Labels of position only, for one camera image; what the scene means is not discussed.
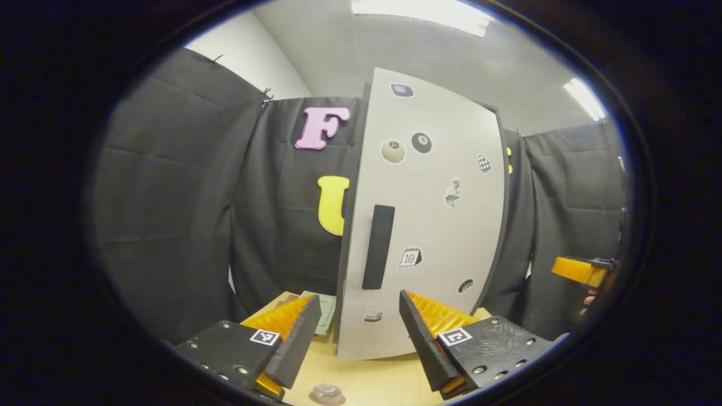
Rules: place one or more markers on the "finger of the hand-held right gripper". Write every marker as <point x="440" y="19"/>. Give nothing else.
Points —
<point x="578" y="270"/>

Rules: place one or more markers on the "grey cabinet door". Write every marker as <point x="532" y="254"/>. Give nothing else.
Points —
<point x="434" y="225"/>

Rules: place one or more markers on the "narrow ceiling light panel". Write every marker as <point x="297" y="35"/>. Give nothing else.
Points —
<point x="586" y="98"/>

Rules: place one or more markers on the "large ceiling light panel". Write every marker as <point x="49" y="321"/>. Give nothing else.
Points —
<point x="420" y="14"/>

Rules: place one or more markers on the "green flat box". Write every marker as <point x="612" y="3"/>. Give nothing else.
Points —
<point x="327" y="313"/>

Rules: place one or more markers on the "black backdrop cloth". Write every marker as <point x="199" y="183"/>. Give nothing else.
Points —
<point x="169" y="197"/>

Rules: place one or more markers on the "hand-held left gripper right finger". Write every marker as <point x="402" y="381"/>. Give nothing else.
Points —
<point x="423" y="349"/>

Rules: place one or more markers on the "clear plastic bottle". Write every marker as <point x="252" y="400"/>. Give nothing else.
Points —
<point x="327" y="390"/>

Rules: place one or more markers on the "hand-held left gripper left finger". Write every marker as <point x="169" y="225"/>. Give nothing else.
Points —
<point x="296" y="349"/>

